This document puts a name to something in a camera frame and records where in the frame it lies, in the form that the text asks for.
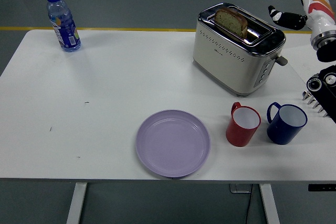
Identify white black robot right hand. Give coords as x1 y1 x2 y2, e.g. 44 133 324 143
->
268 0 336 38

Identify slice of bread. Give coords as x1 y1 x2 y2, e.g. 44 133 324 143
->
214 8 248 39

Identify purple plate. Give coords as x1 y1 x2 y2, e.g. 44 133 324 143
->
135 109 211 179

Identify grey toaster lever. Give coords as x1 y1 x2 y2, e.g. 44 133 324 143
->
272 54 289 67

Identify metal toast rack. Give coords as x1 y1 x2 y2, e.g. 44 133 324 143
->
301 91 329 118

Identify cream and chrome toaster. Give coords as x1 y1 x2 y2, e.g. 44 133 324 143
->
192 3 286 98

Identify blue mug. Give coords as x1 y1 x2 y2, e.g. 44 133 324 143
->
266 101 308 145

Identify red mug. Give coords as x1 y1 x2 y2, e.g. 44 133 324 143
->
225 101 262 147

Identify white table leg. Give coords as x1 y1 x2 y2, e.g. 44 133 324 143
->
258 183 281 224
65 183 88 224

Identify blue capped water bottle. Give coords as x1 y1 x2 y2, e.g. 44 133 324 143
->
45 0 81 53

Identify clear bracket under table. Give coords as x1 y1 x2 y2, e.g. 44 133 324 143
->
229 183 253 194

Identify black cable under table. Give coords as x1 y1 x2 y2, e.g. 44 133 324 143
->
245 184 253 224

